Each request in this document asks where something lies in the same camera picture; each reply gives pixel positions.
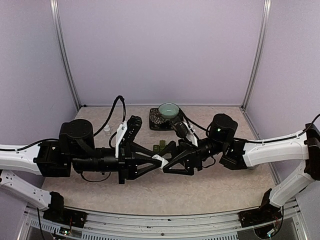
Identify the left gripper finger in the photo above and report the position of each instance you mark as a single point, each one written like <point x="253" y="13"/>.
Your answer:
<point x="144" y="166"/>
<point x="136" y="148"/>

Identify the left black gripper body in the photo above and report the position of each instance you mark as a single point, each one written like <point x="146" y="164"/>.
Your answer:
<point x="124" y="159"/>

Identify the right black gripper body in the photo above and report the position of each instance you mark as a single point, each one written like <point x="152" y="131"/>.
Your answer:
<point x="197" y="152"/>

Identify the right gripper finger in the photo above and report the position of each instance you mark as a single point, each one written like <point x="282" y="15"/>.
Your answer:
<point x="170" y="148"/>
<point x="182" y="164"/>

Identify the green three-compartment pill box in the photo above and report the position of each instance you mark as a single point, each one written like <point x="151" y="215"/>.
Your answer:
<point x="157" y="148"/>

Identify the white pill bottle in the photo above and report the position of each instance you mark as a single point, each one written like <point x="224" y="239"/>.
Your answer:
<point x="164" y="161"/>
<point x="107" y="130"/>

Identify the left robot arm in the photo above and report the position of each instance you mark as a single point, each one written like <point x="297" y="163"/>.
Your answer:
<point x="74" y="150"/>

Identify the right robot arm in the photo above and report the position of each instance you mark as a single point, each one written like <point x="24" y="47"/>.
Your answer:
<point x="241" y="154"/>

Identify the black floral square plate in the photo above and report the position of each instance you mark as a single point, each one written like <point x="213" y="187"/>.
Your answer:
<point x="158" y="123"/>

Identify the celadon green bowl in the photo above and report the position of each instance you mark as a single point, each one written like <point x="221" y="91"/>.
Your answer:
<point x="168" y="110"/>

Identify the light blue mug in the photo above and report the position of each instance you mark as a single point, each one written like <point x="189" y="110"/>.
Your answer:
<point x="252" y="167"/>

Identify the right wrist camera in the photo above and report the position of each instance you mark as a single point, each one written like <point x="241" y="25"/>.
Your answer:
<point x="179" y="127"/>

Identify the front aluminium rail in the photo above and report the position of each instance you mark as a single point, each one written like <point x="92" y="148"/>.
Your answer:
<point x="114" y="226"/>

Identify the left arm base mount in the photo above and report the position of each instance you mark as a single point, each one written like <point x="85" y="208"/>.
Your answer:
<point x="58" y="213"/>

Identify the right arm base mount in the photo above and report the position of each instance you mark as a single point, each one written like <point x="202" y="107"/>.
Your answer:
<point x="263" y="214"/>

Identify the left aluminium frame post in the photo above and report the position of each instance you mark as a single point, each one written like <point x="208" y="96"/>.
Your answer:
<point x="63" y="53"/>

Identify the aluminium frame post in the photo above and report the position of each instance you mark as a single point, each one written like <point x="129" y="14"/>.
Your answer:
<point x="258" y="54"/>
<point x="63" y="53"/>

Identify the right aluminium frame post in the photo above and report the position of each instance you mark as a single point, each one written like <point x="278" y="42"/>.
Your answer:
<point x="258" y="54"/>

